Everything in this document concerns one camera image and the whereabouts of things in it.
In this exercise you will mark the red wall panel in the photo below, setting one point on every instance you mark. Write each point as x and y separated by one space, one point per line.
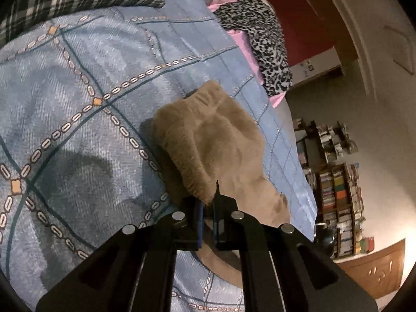
299 22

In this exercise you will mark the small wooden shelf rack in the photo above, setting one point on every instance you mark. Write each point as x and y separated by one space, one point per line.
325 139

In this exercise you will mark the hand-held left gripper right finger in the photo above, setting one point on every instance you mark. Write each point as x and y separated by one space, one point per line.
217 230

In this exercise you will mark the brown wooden door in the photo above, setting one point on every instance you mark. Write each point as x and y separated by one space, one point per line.
373 269

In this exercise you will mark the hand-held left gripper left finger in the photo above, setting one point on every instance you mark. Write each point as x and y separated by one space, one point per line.
200 227

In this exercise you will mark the wooden bookshelf with books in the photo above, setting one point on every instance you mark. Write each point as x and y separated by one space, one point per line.
338 201

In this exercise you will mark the leopard print cloth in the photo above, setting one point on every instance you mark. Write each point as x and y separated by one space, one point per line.
263 39

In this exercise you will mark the pink quilt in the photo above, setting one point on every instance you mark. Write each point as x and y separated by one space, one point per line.
236 35

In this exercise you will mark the brown fleece pants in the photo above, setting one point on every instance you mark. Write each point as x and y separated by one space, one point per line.
211 136

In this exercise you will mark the blue patterned blanket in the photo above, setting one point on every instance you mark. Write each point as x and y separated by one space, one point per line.
81 136

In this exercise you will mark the black chair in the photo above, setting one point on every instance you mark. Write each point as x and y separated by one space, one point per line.
326 237

